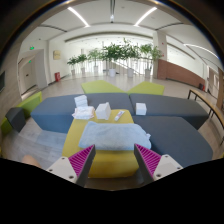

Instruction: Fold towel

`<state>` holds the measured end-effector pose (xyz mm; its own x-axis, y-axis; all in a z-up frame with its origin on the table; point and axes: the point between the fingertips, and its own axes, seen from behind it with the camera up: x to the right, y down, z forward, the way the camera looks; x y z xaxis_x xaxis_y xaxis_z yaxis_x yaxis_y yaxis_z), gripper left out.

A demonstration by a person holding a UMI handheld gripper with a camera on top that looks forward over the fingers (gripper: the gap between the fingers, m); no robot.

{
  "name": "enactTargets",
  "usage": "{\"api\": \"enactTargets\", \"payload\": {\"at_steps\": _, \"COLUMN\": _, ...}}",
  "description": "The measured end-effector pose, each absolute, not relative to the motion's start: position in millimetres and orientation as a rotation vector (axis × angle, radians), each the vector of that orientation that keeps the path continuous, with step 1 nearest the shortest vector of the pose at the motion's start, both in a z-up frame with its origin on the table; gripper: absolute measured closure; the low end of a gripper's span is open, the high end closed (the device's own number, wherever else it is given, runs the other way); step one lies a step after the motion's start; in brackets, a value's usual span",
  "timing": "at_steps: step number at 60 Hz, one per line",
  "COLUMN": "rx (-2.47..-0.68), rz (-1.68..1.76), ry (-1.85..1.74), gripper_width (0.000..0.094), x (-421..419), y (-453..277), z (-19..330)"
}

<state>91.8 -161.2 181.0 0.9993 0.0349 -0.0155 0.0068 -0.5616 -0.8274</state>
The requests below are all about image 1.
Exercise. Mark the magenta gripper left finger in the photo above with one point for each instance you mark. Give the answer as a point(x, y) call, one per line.
point(76, 167)

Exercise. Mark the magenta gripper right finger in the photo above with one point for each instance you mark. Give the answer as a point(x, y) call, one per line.
point(154, 166)

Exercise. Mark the light blue towel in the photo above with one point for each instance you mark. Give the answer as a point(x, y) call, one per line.
point(116, 137)

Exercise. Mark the folded white towel stack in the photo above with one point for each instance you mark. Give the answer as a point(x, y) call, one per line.
point(81, 101)

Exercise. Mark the yellow ottoman table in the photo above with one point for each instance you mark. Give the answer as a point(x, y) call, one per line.
point(106, 164)

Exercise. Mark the grey-blue right front sofa module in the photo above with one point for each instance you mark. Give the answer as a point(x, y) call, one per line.
point(176, 137)

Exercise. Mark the grey-blue sofa module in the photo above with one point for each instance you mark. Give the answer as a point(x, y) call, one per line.
point(55, 113)
point(159, 105)
point(176, 137)

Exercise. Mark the crumpled white cloth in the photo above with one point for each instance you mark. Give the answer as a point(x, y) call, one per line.
point(85, 113)

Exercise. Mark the grey-blue left sofa module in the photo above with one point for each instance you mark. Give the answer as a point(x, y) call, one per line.
point(55, 113)

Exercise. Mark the small white cube box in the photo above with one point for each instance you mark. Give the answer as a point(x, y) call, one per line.
point(141, 109)

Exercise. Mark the white pink tube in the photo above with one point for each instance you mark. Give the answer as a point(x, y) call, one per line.
point(118, 116)

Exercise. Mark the grey-blue right back sofa module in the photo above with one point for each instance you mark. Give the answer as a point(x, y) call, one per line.
point(159, 105)

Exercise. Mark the lime green bench left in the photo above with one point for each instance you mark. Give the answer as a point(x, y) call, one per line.
point(28, 105)

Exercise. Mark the lime green right-back seat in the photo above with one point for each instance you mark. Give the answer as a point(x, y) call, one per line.
point(146, 87)

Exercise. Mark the dark grey cube stool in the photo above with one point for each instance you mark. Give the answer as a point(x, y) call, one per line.
point(16, 118)

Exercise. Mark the lime green left-back seat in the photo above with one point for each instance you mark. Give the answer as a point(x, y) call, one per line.
point(99, 86)

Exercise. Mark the red fire extinguisher box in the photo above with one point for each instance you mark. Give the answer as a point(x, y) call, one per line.
point(57, 76)

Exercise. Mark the potted tree white planter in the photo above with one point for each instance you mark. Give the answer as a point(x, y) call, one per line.
point(93, 56)
point(150, 54)
point(82, 58)
point(130, 53)
point(111, 54)
point(72, 62)

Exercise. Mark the wooden bench black frame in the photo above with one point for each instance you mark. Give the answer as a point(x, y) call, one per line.
point(213, 111)

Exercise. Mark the yellow wall poster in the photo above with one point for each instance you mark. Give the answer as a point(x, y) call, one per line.
point(56, 54)

